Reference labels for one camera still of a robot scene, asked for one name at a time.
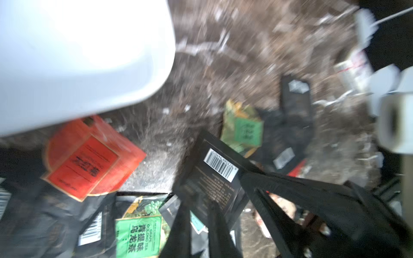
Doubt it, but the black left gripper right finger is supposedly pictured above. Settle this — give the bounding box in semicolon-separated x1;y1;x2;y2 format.
208;201;242;258

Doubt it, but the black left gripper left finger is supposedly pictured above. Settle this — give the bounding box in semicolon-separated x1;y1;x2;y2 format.
159;203;191;258

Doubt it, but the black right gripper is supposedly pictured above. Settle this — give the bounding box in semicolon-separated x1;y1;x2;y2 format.
240;172;413;258

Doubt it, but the black tea bag with barcode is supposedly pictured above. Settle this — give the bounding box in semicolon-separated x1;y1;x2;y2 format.
173;130;262;229

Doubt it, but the green grape oolong tea bag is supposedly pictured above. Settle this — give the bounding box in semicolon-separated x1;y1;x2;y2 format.
115;194;171;258

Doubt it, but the green yellow tea bag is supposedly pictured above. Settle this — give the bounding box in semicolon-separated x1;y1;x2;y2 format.
220;100;264;158

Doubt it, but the red tea bag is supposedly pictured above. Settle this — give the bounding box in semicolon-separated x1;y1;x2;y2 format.
42;116;146;202

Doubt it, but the black tea bag barcode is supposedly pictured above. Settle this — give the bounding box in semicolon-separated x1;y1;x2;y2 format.
280;74;314;130

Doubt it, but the white plastic storage box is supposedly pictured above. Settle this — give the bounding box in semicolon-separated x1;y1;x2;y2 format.
1;1;175;137

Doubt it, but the white red card pack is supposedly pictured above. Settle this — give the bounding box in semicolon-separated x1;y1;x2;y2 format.
333;46;374;94

